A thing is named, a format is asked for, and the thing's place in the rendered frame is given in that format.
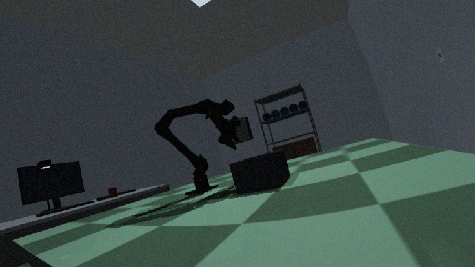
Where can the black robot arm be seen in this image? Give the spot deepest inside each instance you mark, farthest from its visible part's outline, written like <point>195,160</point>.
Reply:
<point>216,112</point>

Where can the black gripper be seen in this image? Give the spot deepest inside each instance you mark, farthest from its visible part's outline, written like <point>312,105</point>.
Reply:
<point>226,134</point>

